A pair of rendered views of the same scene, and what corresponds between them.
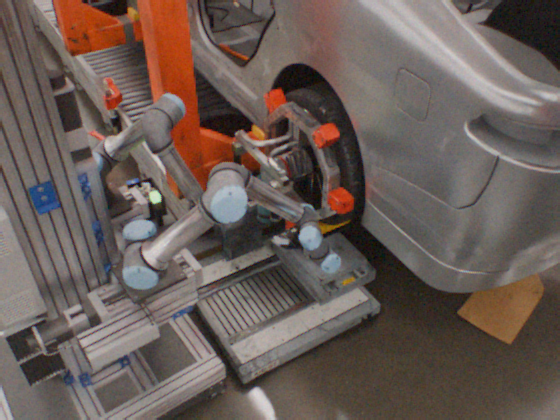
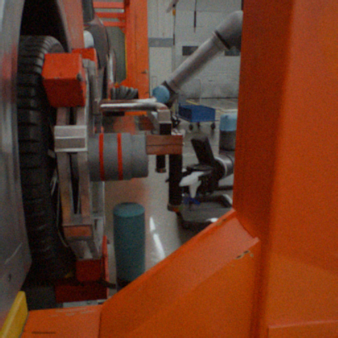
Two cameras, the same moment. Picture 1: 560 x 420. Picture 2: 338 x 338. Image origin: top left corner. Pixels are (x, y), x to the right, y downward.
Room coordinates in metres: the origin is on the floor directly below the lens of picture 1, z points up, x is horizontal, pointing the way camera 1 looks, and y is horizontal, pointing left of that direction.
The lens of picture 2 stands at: (2.92, 0.51, 1.09)
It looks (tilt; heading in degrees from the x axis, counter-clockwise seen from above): 16 degrees down; 204
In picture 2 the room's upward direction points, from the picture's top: straight up
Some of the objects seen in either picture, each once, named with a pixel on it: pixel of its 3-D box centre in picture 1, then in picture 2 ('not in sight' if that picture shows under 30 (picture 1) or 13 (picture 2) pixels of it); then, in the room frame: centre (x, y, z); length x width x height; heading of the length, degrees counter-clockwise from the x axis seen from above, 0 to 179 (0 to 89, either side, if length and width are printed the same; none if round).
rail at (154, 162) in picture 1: (120, 117); not in sight; (3.48, 1.12, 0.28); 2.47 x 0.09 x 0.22; 32
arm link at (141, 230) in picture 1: (141, 240); not in sight; (1.51, 0.51, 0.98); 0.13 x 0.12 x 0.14; 9
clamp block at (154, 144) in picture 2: (242, 146); (163, 142); (2.19, 0.17, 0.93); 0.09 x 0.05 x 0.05; 122
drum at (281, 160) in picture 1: (286, 169); (111, 157); (2.12, -0.03, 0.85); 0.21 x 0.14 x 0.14; 122
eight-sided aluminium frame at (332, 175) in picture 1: (299, 164); (86, 158); (2.16, -0.09, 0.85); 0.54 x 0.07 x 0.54; 32
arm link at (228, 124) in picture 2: not in sight; (234, 131); (1.87, 0.27, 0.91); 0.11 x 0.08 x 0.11; 162
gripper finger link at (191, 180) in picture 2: not in sight; (191, 187); (2.15, 0.23, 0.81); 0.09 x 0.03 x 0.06; 176
